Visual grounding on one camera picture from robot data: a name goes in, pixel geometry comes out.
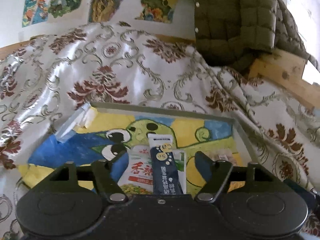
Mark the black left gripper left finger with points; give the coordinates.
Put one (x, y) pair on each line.
(104, 185)

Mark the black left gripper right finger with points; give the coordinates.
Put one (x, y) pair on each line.
(216, 175)

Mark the navy blue snack stick packet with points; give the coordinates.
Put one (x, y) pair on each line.
(164, 170)

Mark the clear pink snack packet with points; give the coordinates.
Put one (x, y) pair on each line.
(228, 155)

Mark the green red snack packet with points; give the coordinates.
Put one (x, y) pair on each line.
(137, 178)

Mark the grey tray with cartoon painting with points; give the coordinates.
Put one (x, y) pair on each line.
(106, 132)

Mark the floral satin bed cover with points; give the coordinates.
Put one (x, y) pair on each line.
(285, 140)

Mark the olive quilted puffer jacket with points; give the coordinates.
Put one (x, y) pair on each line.
(235, 32)

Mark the wooden bed frame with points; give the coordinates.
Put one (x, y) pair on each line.
(282, 77)

